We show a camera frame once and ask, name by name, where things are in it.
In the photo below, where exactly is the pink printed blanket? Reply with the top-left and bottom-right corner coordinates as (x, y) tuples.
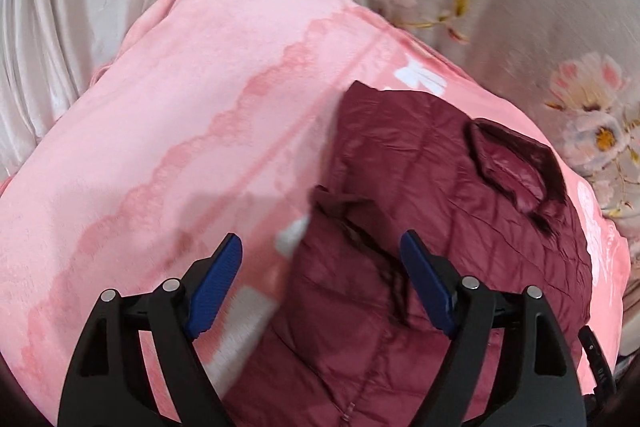
(0, 0), (633, 427)

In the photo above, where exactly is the maroon puffer jacket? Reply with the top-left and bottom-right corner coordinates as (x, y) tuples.
(225, 80), (593, 427)

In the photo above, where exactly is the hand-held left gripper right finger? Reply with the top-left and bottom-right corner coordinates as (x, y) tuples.
(400, 230), (587, 427)

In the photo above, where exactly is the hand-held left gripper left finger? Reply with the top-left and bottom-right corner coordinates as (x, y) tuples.
(57, 233), (244, 427)

